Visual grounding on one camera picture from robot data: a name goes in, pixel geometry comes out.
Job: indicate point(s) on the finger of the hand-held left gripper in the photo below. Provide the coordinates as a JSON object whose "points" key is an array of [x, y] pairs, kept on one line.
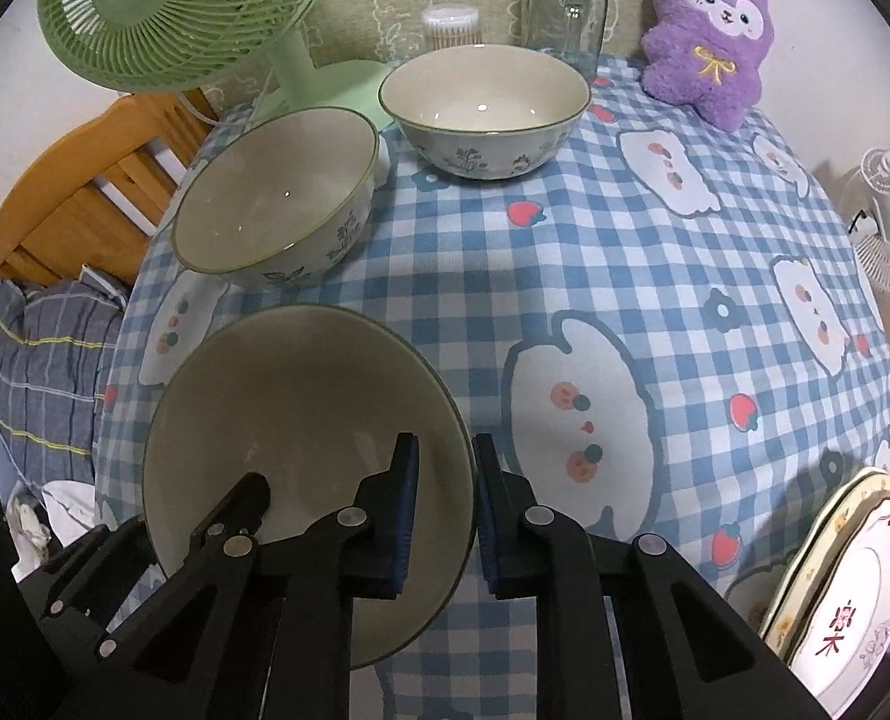
{"points": [[244, 499], [77, 551]]}

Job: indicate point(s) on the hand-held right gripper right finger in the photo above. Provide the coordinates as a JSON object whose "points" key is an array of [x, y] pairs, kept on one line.
{"points": [[490, 525]]}

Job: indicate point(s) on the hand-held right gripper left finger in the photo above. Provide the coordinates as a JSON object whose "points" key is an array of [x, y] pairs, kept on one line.
{"points": [[407, 510]]}

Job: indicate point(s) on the white plate red rim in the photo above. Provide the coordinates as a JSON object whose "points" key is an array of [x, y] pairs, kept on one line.
{"points": [[850, 600]]}

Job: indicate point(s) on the white crumpled cloth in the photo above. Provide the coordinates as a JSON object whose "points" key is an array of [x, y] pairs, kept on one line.
{"points": [[28, 532]]}

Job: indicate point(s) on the white sheet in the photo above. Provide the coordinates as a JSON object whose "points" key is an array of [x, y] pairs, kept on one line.
{"points": [[69, 499]]}

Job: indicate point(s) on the striped grey cushion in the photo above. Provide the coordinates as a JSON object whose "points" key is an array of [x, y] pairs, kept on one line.
{"points": [[47, 375]]}

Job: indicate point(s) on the blue checked tablecloth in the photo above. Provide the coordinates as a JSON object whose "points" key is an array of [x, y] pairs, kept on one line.
{"points": [[490, 277]]}

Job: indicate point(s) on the cotton swab box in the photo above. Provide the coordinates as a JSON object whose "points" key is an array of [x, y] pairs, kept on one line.
{"points": [[452, 26]]}

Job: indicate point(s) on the green desk fan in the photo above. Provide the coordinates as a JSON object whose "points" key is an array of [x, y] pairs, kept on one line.
{"points": [[152, 7]]}

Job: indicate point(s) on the purple plush toy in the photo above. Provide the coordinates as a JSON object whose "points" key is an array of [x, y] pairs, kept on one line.
{"points": [[703, 67]]}

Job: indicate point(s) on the glass jar with dark lid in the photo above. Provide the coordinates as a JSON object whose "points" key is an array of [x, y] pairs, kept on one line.
{"points": [[561, 15]]}

